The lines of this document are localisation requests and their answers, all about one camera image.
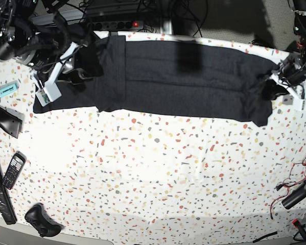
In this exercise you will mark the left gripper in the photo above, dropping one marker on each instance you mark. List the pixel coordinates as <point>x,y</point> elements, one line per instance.
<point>292,72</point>

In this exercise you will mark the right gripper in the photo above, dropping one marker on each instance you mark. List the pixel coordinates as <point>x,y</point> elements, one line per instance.
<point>40,52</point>

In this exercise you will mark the black T-shirt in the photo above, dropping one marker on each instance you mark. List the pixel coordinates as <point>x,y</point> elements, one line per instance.
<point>170,78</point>

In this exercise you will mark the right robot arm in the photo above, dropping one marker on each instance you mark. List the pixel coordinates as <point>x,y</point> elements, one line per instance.
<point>15,21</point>

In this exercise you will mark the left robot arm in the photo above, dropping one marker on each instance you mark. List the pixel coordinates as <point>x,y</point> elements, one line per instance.
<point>299,10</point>

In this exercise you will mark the light blue highlighter marker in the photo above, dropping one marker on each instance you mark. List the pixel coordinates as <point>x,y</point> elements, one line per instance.
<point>8,88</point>

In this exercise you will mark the black remote control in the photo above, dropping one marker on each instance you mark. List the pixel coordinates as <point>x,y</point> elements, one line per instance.
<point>16,164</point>

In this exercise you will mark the black cylindrical tool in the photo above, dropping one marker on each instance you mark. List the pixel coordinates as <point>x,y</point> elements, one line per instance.
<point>295,197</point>

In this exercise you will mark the red black clamp right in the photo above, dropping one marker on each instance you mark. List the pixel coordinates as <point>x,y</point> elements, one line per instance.
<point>300,228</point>

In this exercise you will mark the black game controller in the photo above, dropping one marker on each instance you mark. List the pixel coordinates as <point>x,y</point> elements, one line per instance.
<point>45,226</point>

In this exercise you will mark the thin black stick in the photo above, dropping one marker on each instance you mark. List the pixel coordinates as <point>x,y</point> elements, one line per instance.
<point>265,236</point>

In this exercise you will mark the black handheld device with handle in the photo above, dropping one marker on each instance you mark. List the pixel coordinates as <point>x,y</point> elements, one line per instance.
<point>11,121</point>

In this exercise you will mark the power strip with red switch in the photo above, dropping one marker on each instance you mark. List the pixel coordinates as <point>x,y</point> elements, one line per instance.
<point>114,26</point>

